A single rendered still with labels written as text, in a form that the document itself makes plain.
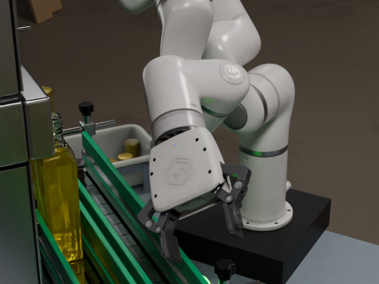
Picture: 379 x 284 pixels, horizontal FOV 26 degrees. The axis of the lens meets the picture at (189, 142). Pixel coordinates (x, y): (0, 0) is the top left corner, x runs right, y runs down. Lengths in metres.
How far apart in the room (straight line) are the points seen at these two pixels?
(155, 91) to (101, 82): 3.20
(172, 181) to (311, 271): 0.60
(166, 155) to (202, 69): 0.15
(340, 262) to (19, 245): 0.95
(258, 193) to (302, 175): 1.89
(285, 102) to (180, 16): 0.33
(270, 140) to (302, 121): 2.40
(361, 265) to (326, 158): 1.99
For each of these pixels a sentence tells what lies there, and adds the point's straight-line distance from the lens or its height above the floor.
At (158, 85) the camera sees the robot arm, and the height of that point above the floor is 1.24.
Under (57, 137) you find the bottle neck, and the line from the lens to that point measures 1.30.
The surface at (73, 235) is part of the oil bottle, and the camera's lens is 1.38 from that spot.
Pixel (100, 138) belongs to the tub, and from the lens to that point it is 1.92.
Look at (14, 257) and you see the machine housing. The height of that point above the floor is 1.23.
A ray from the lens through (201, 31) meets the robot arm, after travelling 1.30.
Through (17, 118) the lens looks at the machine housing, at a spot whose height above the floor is 1.38.
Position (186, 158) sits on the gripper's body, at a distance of 1.08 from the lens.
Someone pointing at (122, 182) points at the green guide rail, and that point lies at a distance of 1.46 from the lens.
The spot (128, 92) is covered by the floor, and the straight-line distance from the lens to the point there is 4.20.
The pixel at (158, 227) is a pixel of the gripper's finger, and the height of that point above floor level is 1.10.
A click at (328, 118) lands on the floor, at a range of 3.97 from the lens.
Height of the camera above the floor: 1.69
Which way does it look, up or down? 27 degrees down
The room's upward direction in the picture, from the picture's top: straight up
